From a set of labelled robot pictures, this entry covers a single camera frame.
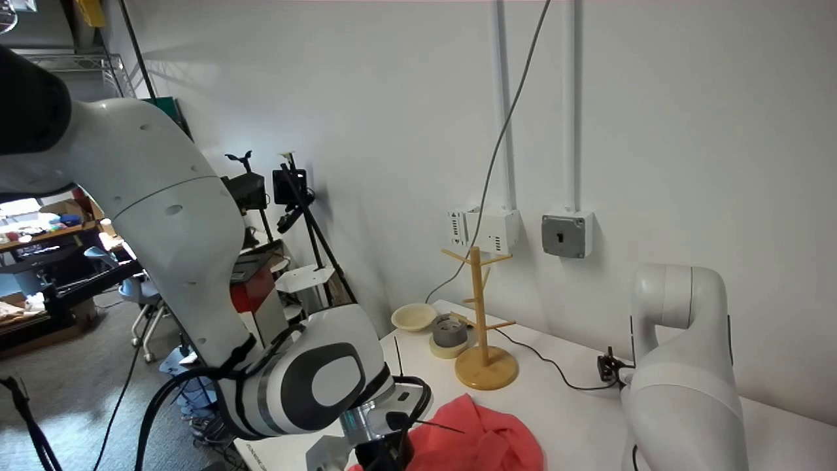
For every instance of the black camera tripod rig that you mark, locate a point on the black camera tripod rig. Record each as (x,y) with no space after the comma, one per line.
(292,197)

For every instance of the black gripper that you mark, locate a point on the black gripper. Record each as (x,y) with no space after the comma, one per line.
(382,455)

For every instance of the white wall conduit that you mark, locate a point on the white wall conduit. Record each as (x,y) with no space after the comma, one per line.
(573,107)
(506,107)

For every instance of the coral pink printed t-shirt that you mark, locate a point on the coral pink printed t-shirt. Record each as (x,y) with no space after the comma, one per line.
(480,440)

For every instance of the wooden mug tree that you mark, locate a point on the wooden mug tree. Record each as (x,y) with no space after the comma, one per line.
(485,368)

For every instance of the cream shallow bowl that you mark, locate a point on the cream shallow bowl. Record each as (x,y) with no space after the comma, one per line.
(411,317)

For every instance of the black camera on stand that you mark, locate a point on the black camera on stand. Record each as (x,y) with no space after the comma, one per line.
(612,368)

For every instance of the white articulated camera stand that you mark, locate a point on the white articulated camera stand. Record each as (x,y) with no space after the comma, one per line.
(682,368)

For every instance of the white wall socket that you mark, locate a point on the white wall socket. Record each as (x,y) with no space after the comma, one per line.
(464,228)

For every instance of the gray junction box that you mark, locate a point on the gray junction box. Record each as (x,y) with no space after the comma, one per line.
(566,237)

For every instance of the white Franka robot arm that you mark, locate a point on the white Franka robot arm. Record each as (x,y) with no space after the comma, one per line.
(174,227)

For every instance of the white wall box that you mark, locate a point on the white wall box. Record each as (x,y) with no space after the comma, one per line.
(501,232)

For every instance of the green crate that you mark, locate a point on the green crate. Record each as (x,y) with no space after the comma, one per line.
(170,108)

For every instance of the wooden background desk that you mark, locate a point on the wooden background desk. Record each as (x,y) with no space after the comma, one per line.
(43,253)

